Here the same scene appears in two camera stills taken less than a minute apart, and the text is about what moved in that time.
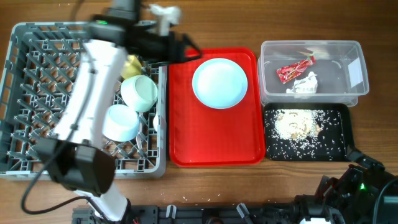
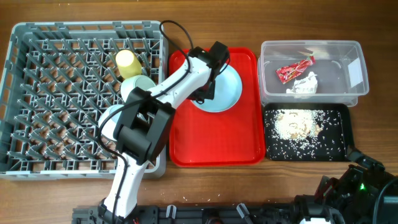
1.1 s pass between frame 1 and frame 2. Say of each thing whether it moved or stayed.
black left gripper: moved
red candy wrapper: stayed
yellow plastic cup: stayed
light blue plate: moved
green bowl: stayed
